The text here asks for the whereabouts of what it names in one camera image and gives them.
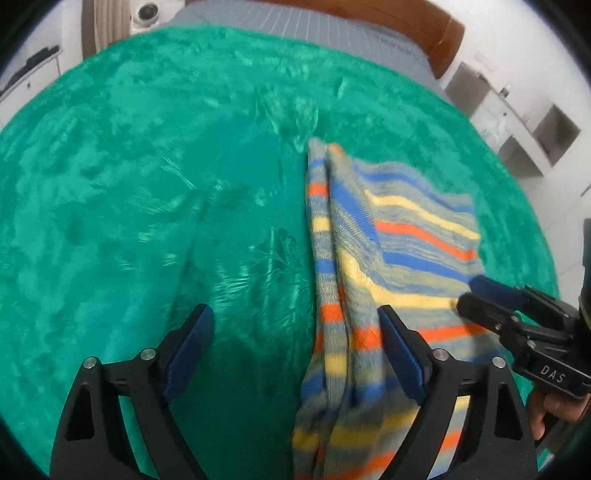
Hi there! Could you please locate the grey checked bed sheet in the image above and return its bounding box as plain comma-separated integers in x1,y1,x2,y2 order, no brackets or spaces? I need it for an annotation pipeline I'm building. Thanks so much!
168,0,455,100

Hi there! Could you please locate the green patterned blanket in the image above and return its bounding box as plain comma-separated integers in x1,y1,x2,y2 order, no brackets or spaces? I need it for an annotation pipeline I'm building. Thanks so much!
0,25,561,480

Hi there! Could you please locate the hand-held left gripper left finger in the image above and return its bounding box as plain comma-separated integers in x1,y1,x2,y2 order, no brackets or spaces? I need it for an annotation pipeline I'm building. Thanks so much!
50,304,215,480

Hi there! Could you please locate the beige curtain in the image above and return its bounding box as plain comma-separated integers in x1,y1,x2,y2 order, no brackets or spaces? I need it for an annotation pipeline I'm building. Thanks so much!
82,0,123,58

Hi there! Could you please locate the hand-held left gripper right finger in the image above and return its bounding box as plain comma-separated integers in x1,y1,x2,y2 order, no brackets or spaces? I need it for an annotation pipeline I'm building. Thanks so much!
378,305,539,480

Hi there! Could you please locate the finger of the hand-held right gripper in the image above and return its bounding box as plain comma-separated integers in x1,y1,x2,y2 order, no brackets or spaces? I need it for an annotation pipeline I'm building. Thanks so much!
457,293,573,344
471,275,578,324

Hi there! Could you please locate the wooden headboard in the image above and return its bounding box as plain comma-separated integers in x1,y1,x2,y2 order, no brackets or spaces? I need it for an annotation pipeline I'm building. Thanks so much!
259,0,465,79

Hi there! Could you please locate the white low cabinet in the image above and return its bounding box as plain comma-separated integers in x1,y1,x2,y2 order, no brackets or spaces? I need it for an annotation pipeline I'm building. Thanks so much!
0,44,63,118

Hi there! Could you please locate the person's right hand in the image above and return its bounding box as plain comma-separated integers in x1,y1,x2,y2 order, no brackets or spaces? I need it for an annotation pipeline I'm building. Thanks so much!
526,389,591,441

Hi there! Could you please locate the small white round fan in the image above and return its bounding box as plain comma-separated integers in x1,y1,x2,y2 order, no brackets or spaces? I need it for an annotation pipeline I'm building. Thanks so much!
129,2,160,33

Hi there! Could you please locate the black flat device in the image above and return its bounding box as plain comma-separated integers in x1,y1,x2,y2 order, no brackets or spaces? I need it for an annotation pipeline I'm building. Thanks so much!
18,45,61,77

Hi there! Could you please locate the white built-in desk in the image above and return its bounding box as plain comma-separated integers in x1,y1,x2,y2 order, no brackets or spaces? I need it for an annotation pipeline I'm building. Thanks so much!
441,60,583,178

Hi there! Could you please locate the striped knit sweater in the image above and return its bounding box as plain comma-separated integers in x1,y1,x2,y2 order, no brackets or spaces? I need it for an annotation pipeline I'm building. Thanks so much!
291,137,513,480

